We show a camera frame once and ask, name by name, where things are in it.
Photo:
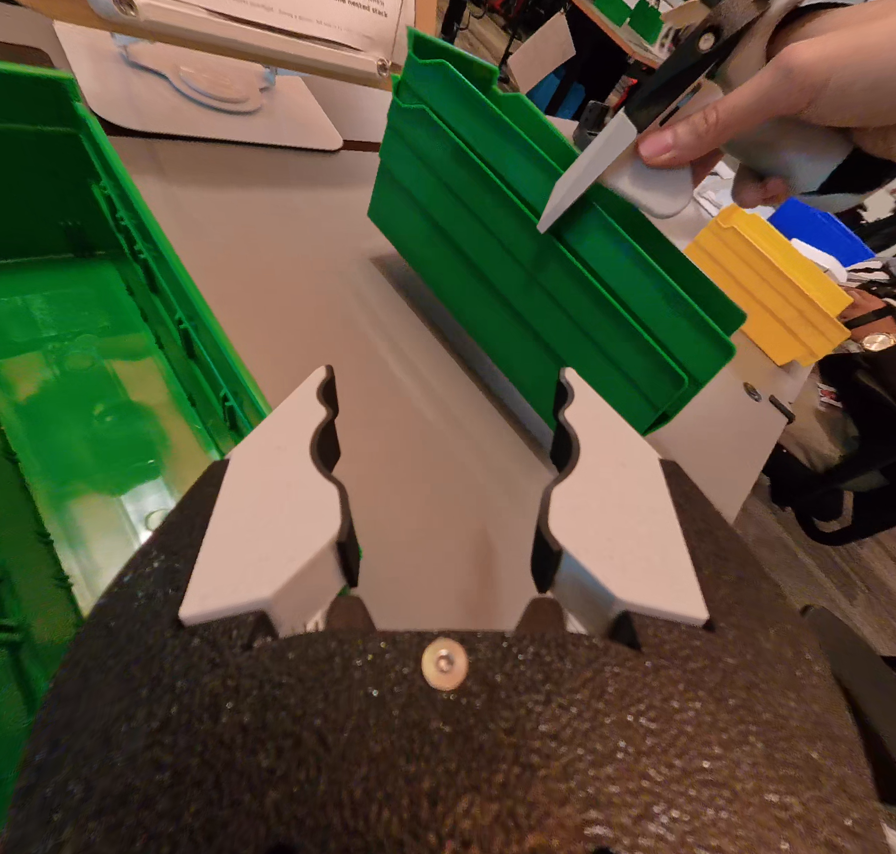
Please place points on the green plastic bin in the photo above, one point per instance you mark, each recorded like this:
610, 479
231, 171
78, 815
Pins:
645, 21
610, 6
455, 238
70, 189
455, 98

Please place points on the white stand base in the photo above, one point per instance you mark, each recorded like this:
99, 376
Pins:
280, 123

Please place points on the yellow plastic bin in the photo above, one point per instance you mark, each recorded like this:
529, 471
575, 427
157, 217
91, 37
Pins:
770, 294

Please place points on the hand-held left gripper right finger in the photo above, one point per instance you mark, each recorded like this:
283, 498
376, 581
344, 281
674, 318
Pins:
623, 539

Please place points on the grey desk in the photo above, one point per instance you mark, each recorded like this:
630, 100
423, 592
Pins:
294, 273

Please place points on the grey tilted panel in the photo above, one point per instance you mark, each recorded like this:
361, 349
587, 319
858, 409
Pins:
542, 49

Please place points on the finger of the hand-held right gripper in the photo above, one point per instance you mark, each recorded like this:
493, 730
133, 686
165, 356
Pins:
595, 161

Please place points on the wooden table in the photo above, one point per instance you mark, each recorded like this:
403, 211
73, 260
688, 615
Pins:
588, 7

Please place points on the person's right hand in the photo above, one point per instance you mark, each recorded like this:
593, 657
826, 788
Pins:
826, 77

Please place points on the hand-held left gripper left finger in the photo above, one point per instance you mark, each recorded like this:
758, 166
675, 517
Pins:
259, 539

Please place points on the gold wristwatch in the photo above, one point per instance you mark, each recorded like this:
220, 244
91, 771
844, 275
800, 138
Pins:
878, 342

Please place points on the blue plastic bin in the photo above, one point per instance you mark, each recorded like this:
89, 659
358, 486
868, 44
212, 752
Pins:
819, 228

